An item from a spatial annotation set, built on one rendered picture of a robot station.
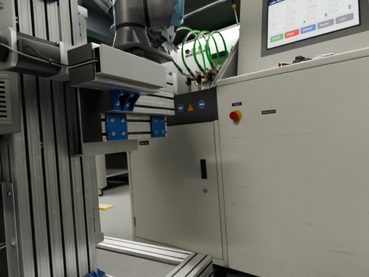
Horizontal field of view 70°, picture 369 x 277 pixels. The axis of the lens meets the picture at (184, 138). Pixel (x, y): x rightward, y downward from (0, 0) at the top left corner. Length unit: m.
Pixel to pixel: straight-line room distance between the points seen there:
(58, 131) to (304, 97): 0.90
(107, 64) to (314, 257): 1.02
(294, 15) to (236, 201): 0.96
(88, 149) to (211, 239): 0.80
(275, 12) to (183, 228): 1.25
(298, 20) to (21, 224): 1.41
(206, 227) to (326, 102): 0.81
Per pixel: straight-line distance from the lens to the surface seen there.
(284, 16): 1.55
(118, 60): 0.70
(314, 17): 1.49
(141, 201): 1.70
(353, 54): 1.12
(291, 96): 1.14
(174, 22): 1.06
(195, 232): 1.47
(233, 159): 1.24
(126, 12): 1.04
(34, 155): 0.88
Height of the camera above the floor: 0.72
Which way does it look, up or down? level
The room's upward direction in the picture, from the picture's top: 4 degrees counter-clockwise
